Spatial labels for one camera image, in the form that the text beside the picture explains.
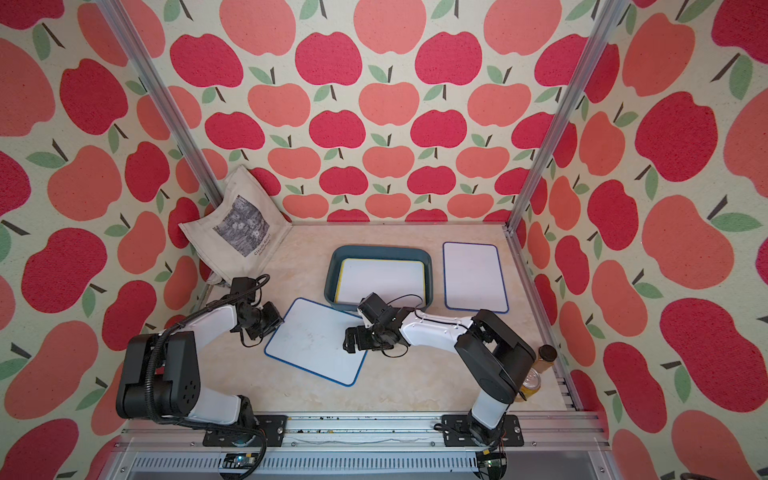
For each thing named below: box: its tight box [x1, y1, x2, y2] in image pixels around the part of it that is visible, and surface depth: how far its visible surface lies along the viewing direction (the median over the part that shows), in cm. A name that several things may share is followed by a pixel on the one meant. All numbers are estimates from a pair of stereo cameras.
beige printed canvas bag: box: [179, 165, 293, 285], surface depth 106 cm
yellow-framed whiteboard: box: [335, 258, 426, 307], surface depth 107 cm
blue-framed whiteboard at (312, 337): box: [264, 298, 368, 387], surface depth 93 cm
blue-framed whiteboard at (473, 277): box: [442, 241, 509, 314], surface depth 110 cm
